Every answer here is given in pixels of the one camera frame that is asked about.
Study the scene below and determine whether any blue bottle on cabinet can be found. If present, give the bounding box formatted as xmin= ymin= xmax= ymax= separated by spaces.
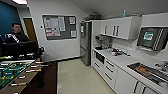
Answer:
xmin=122 ymin=8 xmax=128 ymax=18

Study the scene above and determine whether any orange bowl in sink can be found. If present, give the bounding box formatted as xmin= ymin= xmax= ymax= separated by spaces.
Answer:
xmin=137 ymin=65 xmax=150 ymax=75

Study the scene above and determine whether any stainless steel refrigerator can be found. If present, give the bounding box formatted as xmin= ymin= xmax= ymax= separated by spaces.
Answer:
xmin=79 ymin=20 xmax=93 ymax=66

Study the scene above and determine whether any black wheeled cart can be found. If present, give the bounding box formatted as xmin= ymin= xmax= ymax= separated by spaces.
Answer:
xmin=0 ymin=40 xmax=45 ymax=62

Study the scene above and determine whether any white wall cabinet wide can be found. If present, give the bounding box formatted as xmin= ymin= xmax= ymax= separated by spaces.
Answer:
xmin=100 ymin=15 xmax=143 ymax=41

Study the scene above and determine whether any white sink base cabinet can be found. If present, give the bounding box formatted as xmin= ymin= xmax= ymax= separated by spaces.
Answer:
xmin=114 ymin=67 xmax=158 ymax=94

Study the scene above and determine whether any black coffee machine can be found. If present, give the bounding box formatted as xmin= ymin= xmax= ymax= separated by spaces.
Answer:
xmin=94 ymin=35 xmax=105 ymax=51

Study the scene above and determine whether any dish drying rack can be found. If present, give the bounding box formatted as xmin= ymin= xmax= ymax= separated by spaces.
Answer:
xmin=109 ymin=47 xmax=130 ymax=57

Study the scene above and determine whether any grey wall notice board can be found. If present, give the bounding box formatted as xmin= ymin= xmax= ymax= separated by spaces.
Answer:
xmin=42 ymin=14 xmax=78 ymax=41

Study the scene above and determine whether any ceiling light panel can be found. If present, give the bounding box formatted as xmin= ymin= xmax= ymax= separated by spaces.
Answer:
xmin=12 ymin=0 xmax=28 ymax=5

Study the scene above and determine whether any foosball table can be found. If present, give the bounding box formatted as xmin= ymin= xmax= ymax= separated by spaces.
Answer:
xmin=0 ymin=59 xmax=46 ymax=94

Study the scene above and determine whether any clutter above refrigerator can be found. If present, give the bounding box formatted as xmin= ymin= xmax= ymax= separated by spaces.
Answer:
xmin=86 ymin=12 xmax=103 ymax=22

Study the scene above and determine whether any stainless steel sink basin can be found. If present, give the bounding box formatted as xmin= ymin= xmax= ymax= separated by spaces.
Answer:
xmin=126 ymin=62 xmax=168 ymax=85

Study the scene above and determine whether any white drawer unit beside microwave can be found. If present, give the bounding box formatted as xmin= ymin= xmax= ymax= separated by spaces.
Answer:
xmin=92 ymin=54 xmax=118 ymax=90

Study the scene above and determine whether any chrome sink faucet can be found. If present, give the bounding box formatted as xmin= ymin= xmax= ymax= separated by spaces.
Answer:
xmin=155 ymin=60 xmax=168 ymax=70

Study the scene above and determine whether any black paper towel dispenser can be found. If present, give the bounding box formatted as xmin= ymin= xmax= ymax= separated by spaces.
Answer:
xmin=136 ymin=27 xmax=167 ymax=52

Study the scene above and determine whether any seated person dark shirt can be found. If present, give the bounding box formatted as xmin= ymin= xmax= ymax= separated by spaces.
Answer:
xmin=3 ymin=22 xmax=32 ymax=44

